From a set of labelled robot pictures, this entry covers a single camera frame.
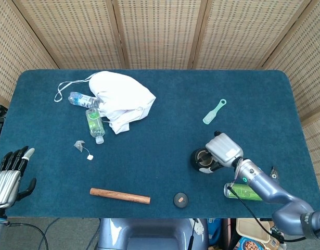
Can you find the beige takeaway container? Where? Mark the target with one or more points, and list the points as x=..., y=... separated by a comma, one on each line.
x=253, y=229

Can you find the woven bamboo folding screen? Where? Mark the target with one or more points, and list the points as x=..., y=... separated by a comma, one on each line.
x=159, y=31

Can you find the mint green scoop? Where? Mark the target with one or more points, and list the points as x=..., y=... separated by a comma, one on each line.
x=210, y=116

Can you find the blue-grey robot torso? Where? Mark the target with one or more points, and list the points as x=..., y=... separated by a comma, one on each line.
x=149, y=234

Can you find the cookie box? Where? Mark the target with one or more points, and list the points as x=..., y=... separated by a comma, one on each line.
x=249, y=244

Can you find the clear bottle blue label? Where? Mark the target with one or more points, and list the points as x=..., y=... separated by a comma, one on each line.
x=81, y=100

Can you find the small clear plastic packet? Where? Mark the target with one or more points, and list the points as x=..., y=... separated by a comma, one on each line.
x=274, y=175

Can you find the white cloth bag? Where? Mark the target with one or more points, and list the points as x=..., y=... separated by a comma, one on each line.
x=118, y=93

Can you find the green drink can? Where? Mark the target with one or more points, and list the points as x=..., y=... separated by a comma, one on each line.
x=247, y=194

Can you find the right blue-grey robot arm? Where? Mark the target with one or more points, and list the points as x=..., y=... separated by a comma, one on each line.
x=269, y=190

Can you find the clear bottle green label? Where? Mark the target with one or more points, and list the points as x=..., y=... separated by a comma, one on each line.
x=94, y=123

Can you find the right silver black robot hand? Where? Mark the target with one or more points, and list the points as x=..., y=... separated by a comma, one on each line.
x=224, y=149

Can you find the black cast iron teapot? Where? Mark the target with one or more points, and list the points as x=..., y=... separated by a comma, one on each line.
x=194, y=159

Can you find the wooden rolling stick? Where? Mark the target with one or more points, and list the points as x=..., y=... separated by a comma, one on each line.
x=119, y=195

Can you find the blue snack package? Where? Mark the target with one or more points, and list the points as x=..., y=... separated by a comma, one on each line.
x=214, y=231

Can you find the blue felt table cover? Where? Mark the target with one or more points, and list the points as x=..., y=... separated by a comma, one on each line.
x=149, y=143

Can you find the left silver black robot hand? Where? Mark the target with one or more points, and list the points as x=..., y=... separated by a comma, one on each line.
x=5, y=183

